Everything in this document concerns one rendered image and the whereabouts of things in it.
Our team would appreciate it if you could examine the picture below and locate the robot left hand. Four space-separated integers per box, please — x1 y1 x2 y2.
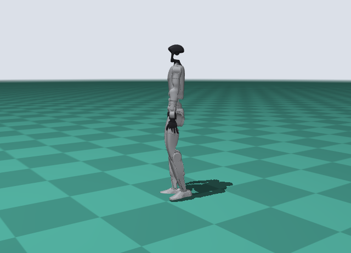
166 113 179 134

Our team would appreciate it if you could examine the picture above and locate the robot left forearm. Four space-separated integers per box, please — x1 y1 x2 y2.
169 89 178 118

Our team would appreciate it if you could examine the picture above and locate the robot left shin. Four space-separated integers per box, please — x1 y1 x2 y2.
168 153 186 192

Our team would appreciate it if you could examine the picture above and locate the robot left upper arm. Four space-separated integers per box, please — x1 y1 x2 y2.
172 66 182 95

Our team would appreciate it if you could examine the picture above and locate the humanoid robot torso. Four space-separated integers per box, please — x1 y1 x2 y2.
167 63 185 116

